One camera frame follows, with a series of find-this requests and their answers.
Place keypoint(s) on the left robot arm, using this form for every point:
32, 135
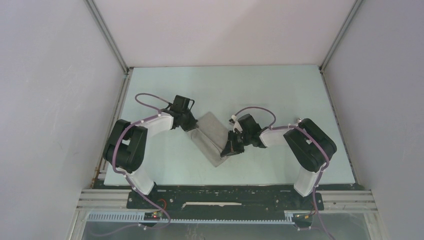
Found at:
126, 144

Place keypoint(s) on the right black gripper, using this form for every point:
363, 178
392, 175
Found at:
232, 147

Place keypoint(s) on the grey cloth napkin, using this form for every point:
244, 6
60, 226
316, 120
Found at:
210, 136

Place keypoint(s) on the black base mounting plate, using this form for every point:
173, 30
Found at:
226, 202

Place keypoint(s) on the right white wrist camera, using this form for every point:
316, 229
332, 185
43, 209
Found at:
233, 121

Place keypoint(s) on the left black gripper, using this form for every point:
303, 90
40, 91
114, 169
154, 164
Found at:
192, 124

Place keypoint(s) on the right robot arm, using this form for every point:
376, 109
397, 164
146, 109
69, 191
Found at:
312, 148

